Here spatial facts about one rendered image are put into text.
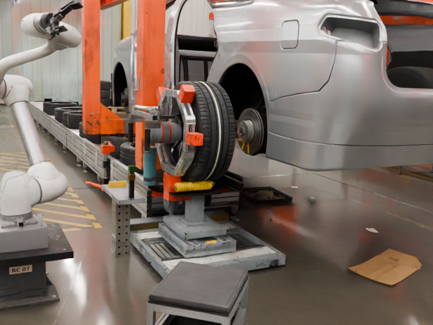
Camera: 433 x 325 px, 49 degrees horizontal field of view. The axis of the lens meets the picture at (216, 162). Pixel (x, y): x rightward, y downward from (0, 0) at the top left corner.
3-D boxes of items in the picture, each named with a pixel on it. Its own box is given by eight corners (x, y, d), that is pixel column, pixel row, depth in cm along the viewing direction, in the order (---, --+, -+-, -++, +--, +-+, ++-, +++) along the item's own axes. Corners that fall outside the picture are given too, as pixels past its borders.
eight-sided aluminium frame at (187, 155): (193, 182, 295) (196, 92, 285) (183, 182, 292) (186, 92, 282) (162, 164, 342) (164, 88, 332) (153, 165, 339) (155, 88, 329)
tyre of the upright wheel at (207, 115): (248, 129, 283) (211, 62, 323) (212, 129, 273) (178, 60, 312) (214, 200, 327) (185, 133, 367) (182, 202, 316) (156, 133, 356)
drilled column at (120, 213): (129, 255, 325) (130, 195, 317) (115, 257, 320) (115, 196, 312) (125, 250, 333) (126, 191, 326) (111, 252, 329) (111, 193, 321)
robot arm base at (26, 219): (2, 231, 243) (1, 220, 242) (-3, 220, 261) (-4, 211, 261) (40, 225, 252) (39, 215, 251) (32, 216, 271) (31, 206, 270)
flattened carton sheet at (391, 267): (427, 264, 332) (427, 260, 331) (391, 287, 293) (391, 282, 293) (386, 251, 353) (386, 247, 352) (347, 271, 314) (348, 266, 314)
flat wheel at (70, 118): (80, 124, 823) (80, 109, 819) (113, 127, 799) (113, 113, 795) (53, 127, 763) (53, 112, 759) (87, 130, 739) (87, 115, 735)
